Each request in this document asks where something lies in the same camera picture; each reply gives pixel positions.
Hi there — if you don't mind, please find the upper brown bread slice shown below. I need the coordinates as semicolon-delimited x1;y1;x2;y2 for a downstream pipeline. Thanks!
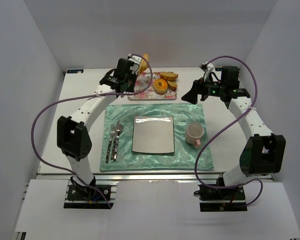
159;71;179;82

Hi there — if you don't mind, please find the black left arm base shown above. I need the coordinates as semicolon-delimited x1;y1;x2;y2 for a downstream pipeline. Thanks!
63;177;110;210

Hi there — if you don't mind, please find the lower brown bread slice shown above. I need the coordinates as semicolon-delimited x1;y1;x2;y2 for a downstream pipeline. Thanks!
167;80;178;91

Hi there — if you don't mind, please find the square white plate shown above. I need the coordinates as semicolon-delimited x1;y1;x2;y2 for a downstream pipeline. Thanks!
132;116;175;155

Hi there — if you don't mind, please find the green satin placemat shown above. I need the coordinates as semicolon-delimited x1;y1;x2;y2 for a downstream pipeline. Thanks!
99;103;206;172

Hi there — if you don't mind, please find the floral rectangular tray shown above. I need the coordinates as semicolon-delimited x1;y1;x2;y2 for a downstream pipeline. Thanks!
127;72;178;101

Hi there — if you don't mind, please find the blue label sticker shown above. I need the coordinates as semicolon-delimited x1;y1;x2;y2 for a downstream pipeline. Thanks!
66;69;84;74

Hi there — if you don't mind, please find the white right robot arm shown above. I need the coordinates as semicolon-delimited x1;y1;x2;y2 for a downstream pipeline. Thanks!
181;64;286;187

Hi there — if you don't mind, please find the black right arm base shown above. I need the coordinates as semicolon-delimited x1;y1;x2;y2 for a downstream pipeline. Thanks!
193;184;248;213

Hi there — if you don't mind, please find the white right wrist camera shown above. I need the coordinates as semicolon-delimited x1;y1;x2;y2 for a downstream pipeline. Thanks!
199;62;215;82

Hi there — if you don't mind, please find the spoon with patterned handle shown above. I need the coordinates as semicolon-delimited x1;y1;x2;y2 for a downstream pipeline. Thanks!
111;120;124;162

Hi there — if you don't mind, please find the brown bread slice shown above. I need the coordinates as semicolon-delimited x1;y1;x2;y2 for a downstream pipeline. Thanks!
167;80;178;91
159;71;179;82

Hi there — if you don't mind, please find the pink mug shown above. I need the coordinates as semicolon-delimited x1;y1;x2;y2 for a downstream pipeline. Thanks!
185;122;205;148

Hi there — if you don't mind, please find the long yellow bread loaf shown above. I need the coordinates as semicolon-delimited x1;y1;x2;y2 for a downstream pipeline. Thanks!
138;53;149;74

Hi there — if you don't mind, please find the aluminium frame rail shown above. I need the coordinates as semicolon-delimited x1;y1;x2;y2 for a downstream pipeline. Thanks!
22;172;276;201

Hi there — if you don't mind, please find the orange ring donut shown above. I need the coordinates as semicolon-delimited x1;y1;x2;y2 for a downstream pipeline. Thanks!
153;78;168;94

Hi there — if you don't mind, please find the fork with patterned handle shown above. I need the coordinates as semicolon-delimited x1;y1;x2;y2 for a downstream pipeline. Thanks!
105;123;116;164

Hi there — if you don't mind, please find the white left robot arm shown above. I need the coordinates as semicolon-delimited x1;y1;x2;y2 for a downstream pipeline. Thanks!
57;54;142;186

